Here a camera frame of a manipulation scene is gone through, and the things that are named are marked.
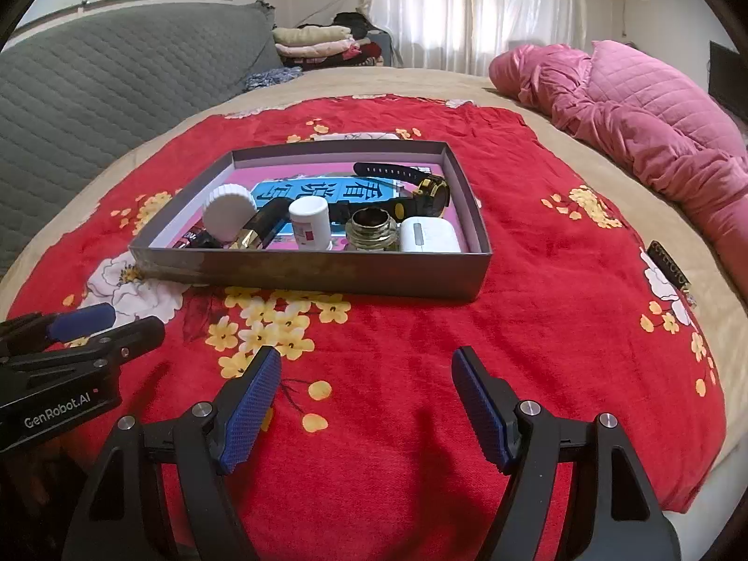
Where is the pink quilt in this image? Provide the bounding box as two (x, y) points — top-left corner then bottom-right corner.
(488, 41), (748, 281)

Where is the grey cardboard box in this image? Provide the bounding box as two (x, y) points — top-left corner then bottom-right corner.
(129, 141), (493, 303)

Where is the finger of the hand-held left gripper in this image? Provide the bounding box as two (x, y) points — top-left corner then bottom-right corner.
(0, 302), (116, 344)
(0, 316), (167, 379)

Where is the beige bed sheet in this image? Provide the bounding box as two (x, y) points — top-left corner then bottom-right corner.
(0, 64), (748, 515)

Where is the grey quilted sofa cover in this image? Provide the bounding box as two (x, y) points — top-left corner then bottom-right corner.
(0, 3), (281, 275)

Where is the black gold wristwatch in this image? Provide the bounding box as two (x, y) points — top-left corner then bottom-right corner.
(330, 162), (451, 226)

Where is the dark red folded garment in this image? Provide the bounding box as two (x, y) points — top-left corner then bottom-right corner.
(286, 47), (381, 69)

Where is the pink folded garment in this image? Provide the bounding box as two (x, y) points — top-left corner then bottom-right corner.
(277, 41), (357, 59)

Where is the white curtain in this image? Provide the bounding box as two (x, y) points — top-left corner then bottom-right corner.
(368, 0), (591, 77)

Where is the black television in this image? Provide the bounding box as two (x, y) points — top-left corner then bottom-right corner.
(708, 40), (746, 115)

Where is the blue patterned cloth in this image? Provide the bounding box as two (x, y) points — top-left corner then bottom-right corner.
(242, 66), (303, 91)

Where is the black garment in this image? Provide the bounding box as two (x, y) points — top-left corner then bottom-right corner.
(333, 12), (375, 39)

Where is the brass metal ring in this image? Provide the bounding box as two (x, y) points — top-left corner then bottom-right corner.
(345, 207), (401, 252)

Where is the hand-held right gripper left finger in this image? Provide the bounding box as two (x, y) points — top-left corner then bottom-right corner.
(61, 346), (282, 561)

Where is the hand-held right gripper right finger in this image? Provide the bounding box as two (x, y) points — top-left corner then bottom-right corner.
(451, 346), (682, 561)

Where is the white pill bottle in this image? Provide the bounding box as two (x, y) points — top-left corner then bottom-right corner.
(288, 195), (332, 249)

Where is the blue booklet with characters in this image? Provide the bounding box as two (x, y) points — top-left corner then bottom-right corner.
(169, 164), (468, 252)

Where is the white earbuds case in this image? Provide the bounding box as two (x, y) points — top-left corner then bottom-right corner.
(398, 216), (460, 254)

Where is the white ribbed jar lid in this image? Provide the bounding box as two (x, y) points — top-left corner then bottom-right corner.
(202, 184), (258, 243)

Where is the red floral blanket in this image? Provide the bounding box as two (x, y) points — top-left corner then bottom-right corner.
(0, 95), (728, 561)

